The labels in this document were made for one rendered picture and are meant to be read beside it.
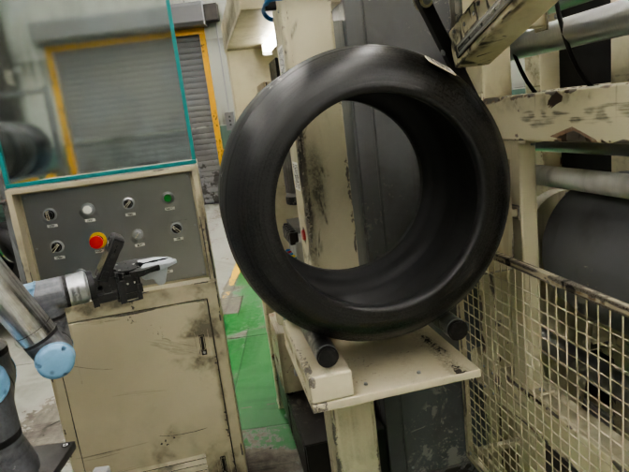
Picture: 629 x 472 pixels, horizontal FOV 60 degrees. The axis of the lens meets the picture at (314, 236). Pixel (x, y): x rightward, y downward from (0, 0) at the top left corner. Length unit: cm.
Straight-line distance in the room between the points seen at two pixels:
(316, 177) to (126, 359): 87
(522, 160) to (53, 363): 122
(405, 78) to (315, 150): 41
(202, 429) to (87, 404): 38
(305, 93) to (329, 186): 45
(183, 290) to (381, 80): 102
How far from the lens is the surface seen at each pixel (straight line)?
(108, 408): 195
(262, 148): 99
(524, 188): 157
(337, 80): 102
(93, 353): 188
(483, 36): 131
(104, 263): 137
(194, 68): 1043
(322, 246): 143
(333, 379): 113
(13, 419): 132
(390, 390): 118
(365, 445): 168
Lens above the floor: 137
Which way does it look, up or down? 12 degrees down
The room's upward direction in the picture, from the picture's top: 7 degrees counter-clockwise
